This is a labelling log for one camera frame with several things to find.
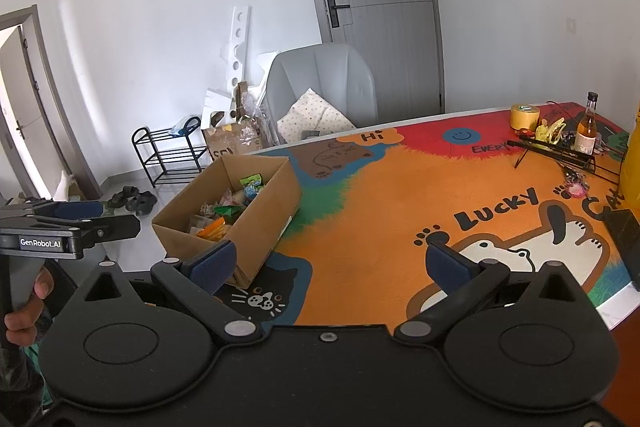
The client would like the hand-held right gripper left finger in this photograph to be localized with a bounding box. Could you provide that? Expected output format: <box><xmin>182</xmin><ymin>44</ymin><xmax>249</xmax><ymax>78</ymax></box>
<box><xmin>74</xmin><ymin>240</ymin><xmax>266</xmax><ymax>349</ymax></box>

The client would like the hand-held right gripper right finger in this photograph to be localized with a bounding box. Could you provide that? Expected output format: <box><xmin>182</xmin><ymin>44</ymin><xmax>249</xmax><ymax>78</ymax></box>
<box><xmin>392</xmin><ymin>240</ymin><xmax>593</xmax><ymax>349</ymax></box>

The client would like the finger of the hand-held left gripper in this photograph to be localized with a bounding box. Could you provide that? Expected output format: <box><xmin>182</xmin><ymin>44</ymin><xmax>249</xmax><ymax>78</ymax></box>
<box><xmin>30</xmin><ymin>214</ymin><xmax>142</xmax><ymax>251</ymax></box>
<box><xmin>0</xmin><ymin>200</ymin><xmax>105</xmax><ymax>221</ymax></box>

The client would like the bright orange snack packet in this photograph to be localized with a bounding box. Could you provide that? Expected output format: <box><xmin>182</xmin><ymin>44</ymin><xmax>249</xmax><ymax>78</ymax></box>
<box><xmin>196</xmin><ymin>217</ymin><xmax>227</xmax><ymax>242</ymax></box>

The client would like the small clear snack packet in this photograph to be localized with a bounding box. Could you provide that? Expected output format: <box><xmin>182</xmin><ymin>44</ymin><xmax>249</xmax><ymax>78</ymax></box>
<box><xmin>187</xmin><ymin>213</ymin><xmax>211</xmax><ymax>236</ymax></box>

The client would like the brown cardboard box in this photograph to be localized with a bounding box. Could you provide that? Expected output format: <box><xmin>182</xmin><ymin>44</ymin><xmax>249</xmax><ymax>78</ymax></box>
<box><xmin>151</xmin><ymin>154</ymin><xmax>302</xmax><ymax>291</ymax></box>

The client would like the person's left forearm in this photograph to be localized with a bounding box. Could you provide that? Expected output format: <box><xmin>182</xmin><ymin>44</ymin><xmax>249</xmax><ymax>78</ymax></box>
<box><xmin>0</xmin><ymin>343</ymin><xmax>52</xmax><ymax>411</ymax></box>

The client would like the person's left hand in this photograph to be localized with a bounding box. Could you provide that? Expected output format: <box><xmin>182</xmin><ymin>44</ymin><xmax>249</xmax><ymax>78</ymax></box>
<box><xmin>4</xmin><ymin>264</ymin><xmax>57</xmax><ymax>349</ymax></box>

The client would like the white bag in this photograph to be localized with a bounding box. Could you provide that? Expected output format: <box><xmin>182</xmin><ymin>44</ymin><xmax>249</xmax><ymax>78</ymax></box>
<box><xmin>52</xmin><ymin>169</ymin><xmax>76</xmax><ymax>203</ymax></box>

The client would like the black metal shoe rack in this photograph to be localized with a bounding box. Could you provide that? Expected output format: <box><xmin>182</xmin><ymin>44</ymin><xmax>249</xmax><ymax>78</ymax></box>
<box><xmin>131</xmin><ymin>117</ymin><xmax>209</xmax><ymax>188</ymax></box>

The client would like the grey open door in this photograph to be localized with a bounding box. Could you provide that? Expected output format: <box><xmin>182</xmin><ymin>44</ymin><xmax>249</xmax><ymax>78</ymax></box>
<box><xmin>0</xmin><ymin>4</ymin><xmax>104</xmax><ymax>202</ymax></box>

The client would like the brown floor carton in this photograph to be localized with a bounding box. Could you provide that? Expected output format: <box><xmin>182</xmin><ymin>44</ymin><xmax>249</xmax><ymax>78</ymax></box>
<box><xmin>202</xmin><ymin>122</ymin><xmax>264</xmax><ymax>163</ymax></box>

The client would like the white paper box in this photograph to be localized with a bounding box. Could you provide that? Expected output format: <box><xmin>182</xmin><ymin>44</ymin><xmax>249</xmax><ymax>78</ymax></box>
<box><xmin>202</xmin><ymin>89</ymin><xmax>239</xmax><ymax>128</ymax></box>

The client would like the yellow tape roll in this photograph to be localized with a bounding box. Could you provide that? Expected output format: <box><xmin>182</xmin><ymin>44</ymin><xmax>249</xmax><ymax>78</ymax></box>
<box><xmin>510</xmin><ymin>104</ymin><xmax>541</xmax><ymax>130</ymax></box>

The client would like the yellow crumpled wrapper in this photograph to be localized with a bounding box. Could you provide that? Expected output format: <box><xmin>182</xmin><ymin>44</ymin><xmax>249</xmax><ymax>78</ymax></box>
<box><xmin>535</xmin><ymin>117</ymin><xmax>566</xmax><ymax>143</ymax></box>

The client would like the white dotted cushion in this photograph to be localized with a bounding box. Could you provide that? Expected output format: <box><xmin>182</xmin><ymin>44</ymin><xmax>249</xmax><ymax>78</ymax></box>
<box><xmin>276</xmin><ymin>88</ymin><xmax>357</xmax><ymax>144</ymax></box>

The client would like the black box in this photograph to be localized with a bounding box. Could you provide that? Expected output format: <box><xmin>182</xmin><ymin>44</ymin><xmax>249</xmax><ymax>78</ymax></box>
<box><xmin>602</xmin><ymin>208</ymin><xmax>640</xmax><ymax>291</ymax></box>

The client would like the glass bottle with amber liquid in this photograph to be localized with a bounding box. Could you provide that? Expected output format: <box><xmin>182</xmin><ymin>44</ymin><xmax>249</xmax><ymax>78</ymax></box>
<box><xmin>574</xmin><ymin>92</ymin><xmax>600</xmax><ymax>156</ymax></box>

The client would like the large orange juice bottle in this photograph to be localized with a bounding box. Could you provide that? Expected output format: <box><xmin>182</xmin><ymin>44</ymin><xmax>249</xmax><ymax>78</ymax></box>
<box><xmin>620</xmin><ymin>104</ymin><xmax>640</xmax><ymax>206</ymax></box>

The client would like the white foam board with holes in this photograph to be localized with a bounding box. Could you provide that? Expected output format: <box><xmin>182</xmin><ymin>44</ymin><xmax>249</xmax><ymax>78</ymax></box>
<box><xmin>220</xmin><ymin>4</ymin><xmax>252</xmax><ymax>100</ymax></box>

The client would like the grey chair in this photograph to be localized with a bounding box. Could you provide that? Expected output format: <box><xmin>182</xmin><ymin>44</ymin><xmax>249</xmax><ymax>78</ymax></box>
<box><xmin>265</xmin><ymin>42</ymin><xmax>379</xmax><ymax>146</ymax></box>

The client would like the pink keychain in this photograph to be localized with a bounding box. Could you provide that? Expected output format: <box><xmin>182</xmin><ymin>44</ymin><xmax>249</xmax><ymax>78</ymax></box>
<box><xmin>562</xmin><ymin>167</ymin><xmax>589</xmax><ymax>199</ymax></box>

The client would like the black wire rack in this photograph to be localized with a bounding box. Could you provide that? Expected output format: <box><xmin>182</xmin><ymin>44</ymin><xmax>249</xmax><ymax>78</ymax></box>
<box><xmin>506</xmin><ymin>137</ymin><xmax>626</xmax><ymax>183</ymax></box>

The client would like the black door handle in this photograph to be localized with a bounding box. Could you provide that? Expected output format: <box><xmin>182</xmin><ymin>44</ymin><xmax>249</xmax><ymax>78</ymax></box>
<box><xmin>326</xmin><ymin>0</ymin><xmax>351</xmax><ymax>28</ymax></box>

